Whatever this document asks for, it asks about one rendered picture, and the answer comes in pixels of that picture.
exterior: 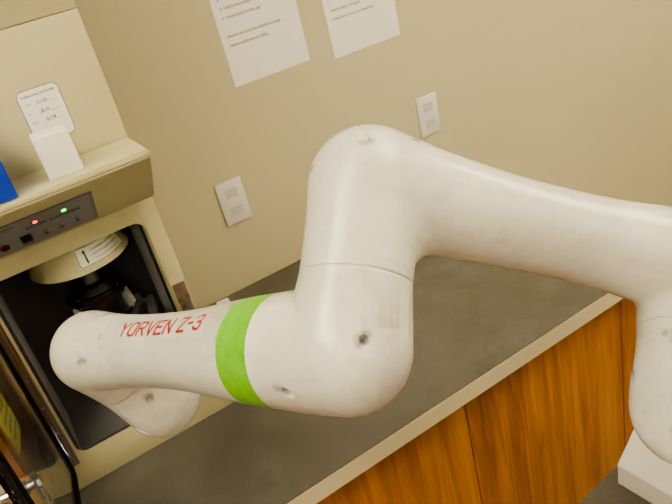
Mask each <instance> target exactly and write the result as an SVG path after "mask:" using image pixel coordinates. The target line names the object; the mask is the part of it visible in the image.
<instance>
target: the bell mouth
mask: <svg viewBox="0 0 672 504"><path fill-rule="evenodd" d="M127 244H128V237H127V236H126V235H125V234H124V233H123V232H122V231H121V230H118V231H116V232H113V233H111V234H109V235H107V236H104V237H102V238H100V239H97V240H95V241H93V242H90V243H88V244H86V245H83V246H81V247H79V248H76V249H74V250H72V251H69V252H67V253H65V254H62V255H60V256H58V257H55V258H53V259H51V260H48V261H46V262H44V263H41V264H39V265H37V266H34V267H32V268H30V269H29V276H30V279H31V280H32V281H34V282H36V283H40V284H55V283H61V282H66V281H70V280H73V279H76V278H79V277H82V276H85V275H87V274H89V273H92V272H94V271H96V270H98V269H100V268H101V267H103V266H105V265H107V264H108V263H110V262H111V261H113V260H114V259H115V258H116V257H118V256H119V255H120V254H121V253H122V252H123V251H124V249H125V248H126V246H127Z"/></svg>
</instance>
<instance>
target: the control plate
mask: <svg viewBox="0 0 672 504"><path fill-rule="evenodd" d="M63 208H67V210H66V211H65V212H62V213H61V212H60V210H61V209H63ZM76 216H79V217H80V218H79V220H78V221H76V220H74V217H76ZM97 217H98V215H97V211H96V208H95V204H94V200H93V197H92V193H91V191H90V192H87V193H85V194H82V195H80V196H77V197H75V198H72V199H70V200H67V201H65V202H62V203H60V204H57V205H55V206H52V207H50V208H47V209H45V210H42V211H40V212H37V213H35V214H32V215H30V216H27V217H25V218H22V219H20V220H17V221H15V222H12V223H10V224H7V225H5V226H2V227H0V248H1V247H2V246H5V245H9V246H10V249H9V250H8V251H6V252H1V251H0V258H1V257H3V256H6V255H8V254H11V253H13V252H15V251H18V250H20V249H23V248H25V247H27V246H30V245H32V244H35V243H37V242H39V241H42V240H44V239H47V238H49V237H51V236H54V235H56V234H59V233H61V232H63V231H66V230H68V229H70V228H73V227H75V226H78V225H80V224H82V223H85V222H87V221H90V220H92V219H94V218H97ZM33 220H38V222H37V223H36V224H31V222H32V221H33ZM61 222H64V224H63V225H64V226H63V227H61V226H59V225H58V224H59V223H61ZM44 229H48V231H47V232H48V233H47V234H45V232H44V233H43V232H42V231H43V230H44ZM30 233H31V235H32V237H33V239H34V240H33V241H31V242H28V243H26V244H23V243H22V241H21V239H20V237H22V236H25V235H27V234H30Z"/></svg>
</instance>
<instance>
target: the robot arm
mask: <svg viewBox="0 0 672 504"><path fill-rule="evenodd" d="M425 256H437V257H445V258H453V259H460V260H466V261H473V262H479V263H485V264H491V265H496V266H502V267H507V268H512V269H517V270H522V271H527V272H531V273H536V274H540V275H544V276H549V277H553V278H557V279H561V280H565V281H568V282H572V283H576V284H579V285H583V286H586V287H590V288H593V289H597V290H600V291H603V292H606V293H609V294H613V295H616V296H619V297H622V298H625V299H628V300H630V301H631V302H633V303H634V305H635V307H636V347H635V355H634V361H633V366H632V372H631V378H630V386H629V399H628V405H629V414H630V418H631V422H632V425H633V427H634V429H635V431H636V433H637V435H638V437H639V438H640V440H641V441H642V442H643V443H644V445H645V446H646V447H647V448H648V449H649V450H650V451H651V452H652V453H654V454H655V455H656V456H657V457H659V458H660V459H662V460H664V461H665V462H667V463H669V464H672V206H664V205H656V204H646V203H639V202H633V201H627V200H621V199H616V198H610V197H605V196H600V195H595V194H590V193H586V192H581V191H577V190H572V189H568V188H564V187H560V186H556V185H552V184H548V183H544V182H541V181H537V180H533V179H530V178H526V177H523V176H519V175H516V174H513V173H510V172H506V171H503V170H500V169H497V168H494V167H491V166H488V165H485V164H482V163H479V162H476V161H473V160H470V159H467V158H464V157H462V156H459V155H456V154H453V153H451V152H448V151H445V150H443V149H440V148H438V147H436V146H433V145H431V144H429V143H426V142H424V141H421V140H419V139H417V138H414V137H412V136H409V135H407V134H405V133H402V132H400V131H398V130H395V129H393V128H390V127H387V126H382V125H375V124H367V125H359V126H354V127H351V128H348V129H346V130H343V131H341V132H340V133H338V134H336V135H335V136H333V137H332V138H331V139H330V140H329V141H327V142H326V143H325V144H324V146H323V147H322V148H321V149H320V151H319V152H318V154H317V155H316V157H315V159H314V161H313V163H312V166H311V169H310V172H309V177H308V187H307V208H306V221H305V231H304V239H303V247H302V254H301V262H300V269H299V275H298V279H297V283H296V287H295V290H292V291H285V292H278V293H272V294H266V295H260V296H255V297H250V298H245V299H240V300H235V301H230V302H226V303H222V304H217V305H213V306H209V307H204V308H199V309H194V310H188V311H181V312H172V313H162V314H159V313H158V307H157V304H156V302H155V299H154V297H153V295H152V294H149V295H147V296H146V298H142V297H141V296H140V294H139V293H135V294H132V293H131V292H130V290H129V289H128V287H127V286H125V291H126V293H127V295H128V298H129V300H130V302H131V304H132V306H133V310H132V313H131V314H120V313H112V312H106V311H98V310H91V311H85V312H81V313H78V312H77V310H76V309H73V310H72V311H73V313H74V316H72V317H70V318H69V319H67V320H66V321H65V322H64V323H62V325H61V326H60V327H59V328H58V329H57V331H56V332H55V334H54V336H53V338H52V341H51V345H50V352H49V353H50V362H51V366H52V368H53V370H54V372H55V374H56V375H57V377H58V378H59V379H60V380H61V381H62V382H63V383H64V384H66V385H67V386H69V387H70V388H72V389H75V390H77V391H79V392H81V393H83V394H85V395H87V396H89V397H90V398H92V399H94V400H96V401H98V402H99V403H101V404H103V405H104V406H106V407H107V408H109V409H110V410H111V411H113V412H114V413H116V414H117V415H118V416H119V417H121V418H122V419H123V420H125V421H126V422H127V423H128V424H129V425H131V426H132V427H133V428H134V429H135V430H136V431H138V432H139V433H141V434H144V435H146V436H150V437H156V438H162V437H168V436H172V435H174V434H176V433H178V432H180V431H182V430H183V429H184V428H186V427H187V426H188V425H189V424H190V423H191V421H192V420H193V418H194V417H195V415H196V413H197V411H198V408H199V403H200V394H201V395H206V396H210V397H215V398H219V399H223V400H228V401H232V402H237V403H242V404H247V405H253V406H258V407H264V408H270V409H277V410H283V411H290V412H298V413H306V414H314V415H324V416H334V417H359V416H364V415H367V414H370V413H373V412H375V411H377V410H379V409H381V408H382V407H384V406H386V405H387V404H388V403H389V402H391V401H392V400H393V399H394V398H395V397H396V396H397V395H398V393H399V392H400V391H401V389H402V388H403V386H404V385H405V383H406V381H407V379H408V377H409V374H410V371H411V367H412V363H413V352H414V349H413V281H414V272H415V266H416V263H417V262H418V261H419V260H420V259H421V258H422V257H425ZM147 308H148V309H147ZM147 312H149V314H146V313H147Z"/></svg>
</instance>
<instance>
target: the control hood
mask: <svg viewBox="0 0 672 504"><path fill-rule="evenodd" d="M79 156H80V159H81V161H82V163H83V165H84V168H83V169H80V170H77V171H75V172H72V173H69V174H66V175H64V176H61V177H58V178H56V179H53V180H50V179H49V178H48V175H47V173H46V171H45V169H41V170H39V171H36V172H33V173H31V174H28V175H25V176H23V177H20V178H18V179H15V180H12V181H11V182H12V184H13V186H14V188H15V190H16V192H17V194H18V198H16V199H13V200H11V201H8V202H6V203H3V204H1V205H0V227H2V226H5V225H7V224H10V223H12V222H15V221H17V220H20V219H22V218H25V217H27V216H30V215H32V214H35V213H37V212H40V211H42V210H45V209H47V208H50V207H52V206H55V205H57V204H60V203H62V202H65V201H67V200H70V199H72V198H75V197H77V196H80V195H82V194H85V193H87V192H90V191H91V193H92V197H93V200H94V204H95V208H96V211H97V215H98V217H97V218H94V219H92V220H90V221H87V222H85V223H82V224H80V225H78V226H75V227H73V228H70V229H68V230H66V231H63V232H61V233H59V234H56V235H54V236H51V237H49V238H47V239H44V240H42V241H39V242H37V243H35V244H32V245H30V246H27V247H25V248H23V249H20V250H18V251H15V252H13V253H11V254H8V255H6V256H3V257H1V258H0V260H1V259H3V258H6V257H8V256H11V255H13V254H15V253H18V252H20V251H23V250H25V249H27V248H30V247H32V246H35V245H37V244H39V243H42V242H44V241H46V240H49V239H51V238H54V237H56V236H58V235H61V234H63V233H66V232H68V231H70V230H73V229H75V228H78V227H80V226H82V225H85V224H87V223H89V222H92V221H94V220H97V219H99V218H101V217H104V216H106V215H109V214H111V213H113V212H116V211H118V210H120V209H123V208H125V207H128V206H130V205H132V204H135V203H137V202H140V201H142V200H144V199H147V198H149V197H152V196H153V194H154V187H153V177H152V166H151V155H150V152H149V150H147V149H146V148H144V147H142V146H141V145H139V144H138V143H136V142H135V141H133V140H132V139H130V138H128V137H126V138H123V139H121V140H118V141H115V142H113V143H110V144H108V145H105V146H102V147H100V148H97V149H94V150H92V151H89V152H86V153H84V154H81V155H79Z"/></svg>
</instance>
